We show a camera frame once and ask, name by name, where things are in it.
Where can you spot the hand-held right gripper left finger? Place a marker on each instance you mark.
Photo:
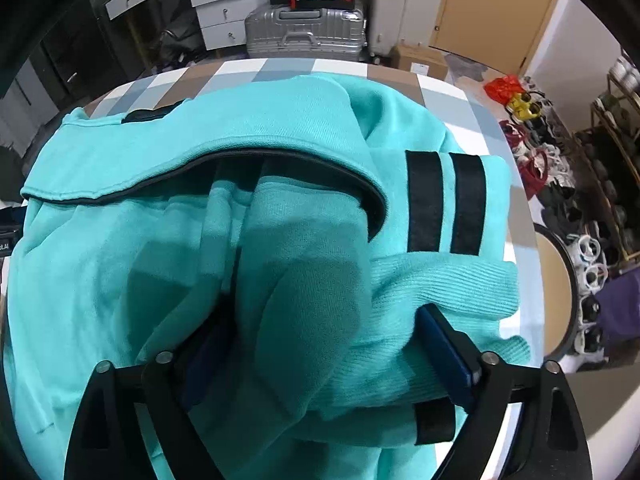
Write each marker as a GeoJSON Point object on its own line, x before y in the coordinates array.
{"type": "Point", "coordinates": [202, 370]}

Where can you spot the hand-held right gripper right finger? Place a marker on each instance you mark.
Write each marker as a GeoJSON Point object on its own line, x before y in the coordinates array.
{"type": "Point", "coordinates": [450, 355]}

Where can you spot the teal hooded jacket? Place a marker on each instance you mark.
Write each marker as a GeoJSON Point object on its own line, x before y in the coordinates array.
{"type": "Point", "coordinates": [150, 260]}

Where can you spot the round tan stool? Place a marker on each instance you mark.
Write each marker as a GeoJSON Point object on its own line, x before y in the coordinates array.
{"type": "Point", "coordinates": [552, 285]}

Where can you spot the purple bag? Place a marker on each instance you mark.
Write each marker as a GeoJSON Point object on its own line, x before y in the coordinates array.
{"type": "Point", "coordinates": [622, 305]}

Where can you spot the pile of shoes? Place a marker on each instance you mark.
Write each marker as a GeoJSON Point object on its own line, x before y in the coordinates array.
{"type": "Point", "coordinates": [555, 195]}

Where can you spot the checkered blanket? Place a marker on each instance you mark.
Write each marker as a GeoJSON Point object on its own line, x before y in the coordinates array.
{"type": "Point", "coordinates": [450, 105]}

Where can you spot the wooden shoe rack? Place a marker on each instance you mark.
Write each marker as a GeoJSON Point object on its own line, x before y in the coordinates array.
{"type": "Point", "coordinates": [617, 160]}

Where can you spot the black chair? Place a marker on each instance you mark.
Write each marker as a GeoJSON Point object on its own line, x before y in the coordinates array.
{"type": "Point", "coordinates": [175, 35]}

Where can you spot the yellow toy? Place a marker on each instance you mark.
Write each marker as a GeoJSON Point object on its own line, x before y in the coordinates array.
{"type": "Point", "coordinates": [522, 106]}

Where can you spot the red plastic bag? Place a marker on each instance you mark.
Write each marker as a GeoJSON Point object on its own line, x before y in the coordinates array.
{"type": "Point", "coordinates": [502, 89]}

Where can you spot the cardboard box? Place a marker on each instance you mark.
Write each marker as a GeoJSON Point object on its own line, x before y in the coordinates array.
{"type": "Point", "coordinates": [417, 60]}

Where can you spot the white drawer unit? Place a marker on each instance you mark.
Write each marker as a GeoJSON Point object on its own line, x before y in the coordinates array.
{"type": "Point", "coordinates": [220, 5]}

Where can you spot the wooden door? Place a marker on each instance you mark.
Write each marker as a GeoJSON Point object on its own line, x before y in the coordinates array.
{"type": "Point", "coordinates": [495, 15]}

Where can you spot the silver suitcase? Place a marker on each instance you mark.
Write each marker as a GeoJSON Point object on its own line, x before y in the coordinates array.
{"type": "Point", "coordinates": [305, 32]}

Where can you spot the white cabinet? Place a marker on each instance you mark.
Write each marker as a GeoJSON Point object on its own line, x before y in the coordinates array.
{"type": "Point", "coordinates": [405, 5]}

